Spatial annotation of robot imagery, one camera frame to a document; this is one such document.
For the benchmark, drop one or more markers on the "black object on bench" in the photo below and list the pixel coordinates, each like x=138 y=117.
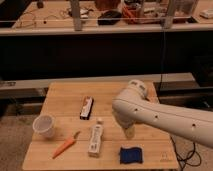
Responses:
x=110 y=17

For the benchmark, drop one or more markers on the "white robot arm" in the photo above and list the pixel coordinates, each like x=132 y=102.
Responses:
x=131 y=106

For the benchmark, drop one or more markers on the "grey metal post left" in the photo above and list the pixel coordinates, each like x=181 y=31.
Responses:
x=75 y=8

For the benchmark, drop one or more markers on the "blue sponge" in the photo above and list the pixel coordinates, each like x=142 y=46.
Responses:
x=130 y=155

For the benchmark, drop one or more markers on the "white plastic cup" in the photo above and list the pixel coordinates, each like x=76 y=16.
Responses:
x=44 y=126

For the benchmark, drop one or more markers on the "grey metal post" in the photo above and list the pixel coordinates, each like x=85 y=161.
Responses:
x=168 y=19
x=75 y=8

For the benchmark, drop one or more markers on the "orange tool on bench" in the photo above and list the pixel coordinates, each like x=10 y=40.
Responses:
x=129 y=16

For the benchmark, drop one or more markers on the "orange toy carrot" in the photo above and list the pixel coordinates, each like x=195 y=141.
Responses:
x=67 y=143

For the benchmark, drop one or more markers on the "grey metal post right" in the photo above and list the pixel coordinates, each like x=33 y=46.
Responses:
x=168 y=19

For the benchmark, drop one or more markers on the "white bottle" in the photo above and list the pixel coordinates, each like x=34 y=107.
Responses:
x=95 y=140

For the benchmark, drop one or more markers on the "black silver harmonica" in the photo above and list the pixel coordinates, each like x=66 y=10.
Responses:
x=86 y=108

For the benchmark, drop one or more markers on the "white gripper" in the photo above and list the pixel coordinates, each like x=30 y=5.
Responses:
x=129 y=132

